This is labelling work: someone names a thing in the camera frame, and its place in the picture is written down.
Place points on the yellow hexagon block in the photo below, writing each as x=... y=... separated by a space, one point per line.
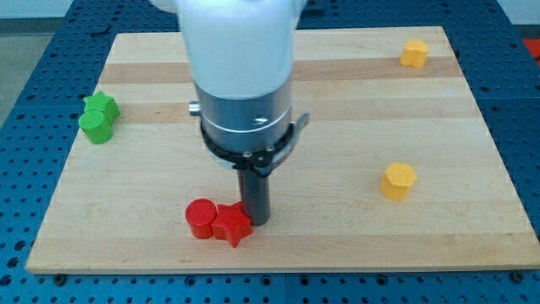
x=397 y=180

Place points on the green star block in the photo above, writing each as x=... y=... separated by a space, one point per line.
x=103 y=103

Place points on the green cylinder block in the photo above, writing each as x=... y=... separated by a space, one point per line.
x=96 y=127

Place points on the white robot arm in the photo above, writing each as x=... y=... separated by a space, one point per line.
x=241 y=59

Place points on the red star block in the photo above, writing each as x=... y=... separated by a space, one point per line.
x=231 y=224

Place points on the yellow heart block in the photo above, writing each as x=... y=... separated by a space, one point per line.
x=414 y=53

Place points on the red cylinder block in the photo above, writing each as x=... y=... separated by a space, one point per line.
x=200 y=214

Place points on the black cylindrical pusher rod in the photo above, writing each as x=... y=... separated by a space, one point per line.
x=255 y=198

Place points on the red object at edge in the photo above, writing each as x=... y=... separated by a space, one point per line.
x=533 y=46

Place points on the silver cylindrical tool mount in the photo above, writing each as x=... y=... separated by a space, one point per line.
x=249 y=134

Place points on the wooden board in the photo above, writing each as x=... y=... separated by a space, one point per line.
x=119 y=207

